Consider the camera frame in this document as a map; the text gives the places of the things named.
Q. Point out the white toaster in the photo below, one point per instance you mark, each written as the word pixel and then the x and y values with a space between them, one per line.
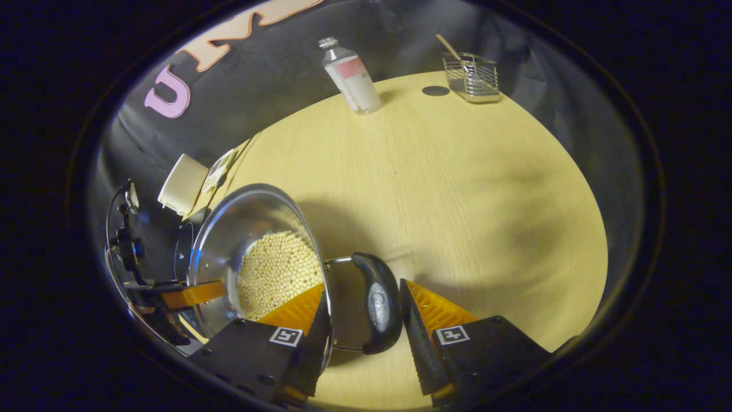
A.
pixel 183 183

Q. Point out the black backdrop cloth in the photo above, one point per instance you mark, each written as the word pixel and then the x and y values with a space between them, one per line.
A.
pixel 400 34

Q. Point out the stainless steel pot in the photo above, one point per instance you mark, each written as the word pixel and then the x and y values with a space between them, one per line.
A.
pixel 240 229

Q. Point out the pile of soybeans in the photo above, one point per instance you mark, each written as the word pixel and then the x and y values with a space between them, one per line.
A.
pixel 274 269

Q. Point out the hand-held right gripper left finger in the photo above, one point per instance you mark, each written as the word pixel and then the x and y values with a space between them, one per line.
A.
pixel 311 355

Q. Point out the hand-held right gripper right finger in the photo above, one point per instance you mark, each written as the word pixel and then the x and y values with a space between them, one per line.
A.
pixel 417 343

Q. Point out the black induction cooktop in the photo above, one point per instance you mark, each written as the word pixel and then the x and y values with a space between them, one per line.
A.
pixel 183 252

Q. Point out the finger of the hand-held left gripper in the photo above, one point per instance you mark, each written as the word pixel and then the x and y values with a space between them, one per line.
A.
pixel 194 293

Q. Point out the wooden stick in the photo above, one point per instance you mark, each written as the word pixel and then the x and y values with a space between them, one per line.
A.
pixel 449 47

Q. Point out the sectioned snack plate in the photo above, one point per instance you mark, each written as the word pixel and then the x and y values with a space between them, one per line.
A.
pixel 217 171

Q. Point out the small bottle with red label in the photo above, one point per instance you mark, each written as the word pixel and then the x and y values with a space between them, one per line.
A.
pixel 357 86

